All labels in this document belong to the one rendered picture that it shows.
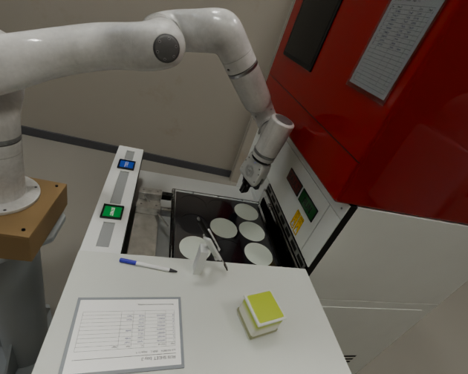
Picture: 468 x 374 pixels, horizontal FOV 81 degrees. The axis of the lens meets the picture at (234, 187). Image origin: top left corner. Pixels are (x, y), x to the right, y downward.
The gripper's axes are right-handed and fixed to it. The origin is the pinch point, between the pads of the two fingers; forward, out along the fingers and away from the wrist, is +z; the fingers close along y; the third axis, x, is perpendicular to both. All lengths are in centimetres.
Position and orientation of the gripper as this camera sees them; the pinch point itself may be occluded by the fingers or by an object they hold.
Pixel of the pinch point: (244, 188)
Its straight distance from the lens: 108.8
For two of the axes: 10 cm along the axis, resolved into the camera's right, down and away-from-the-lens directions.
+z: -3.8, 7.1, 6.0
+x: 7.6, -1.3, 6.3
